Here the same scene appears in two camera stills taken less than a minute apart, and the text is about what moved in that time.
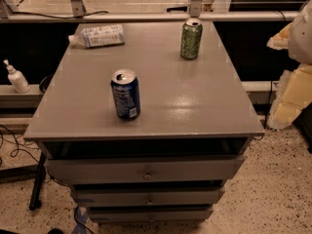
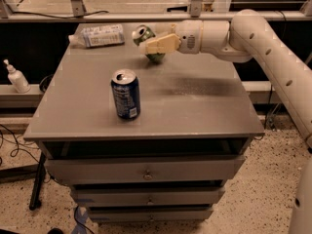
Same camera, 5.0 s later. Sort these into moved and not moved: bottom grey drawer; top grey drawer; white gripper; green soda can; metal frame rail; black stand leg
Moved: green soda can; white gripper
Not moved: bottom grey drawer; metal frame rail; black stand leg; top grey drawer
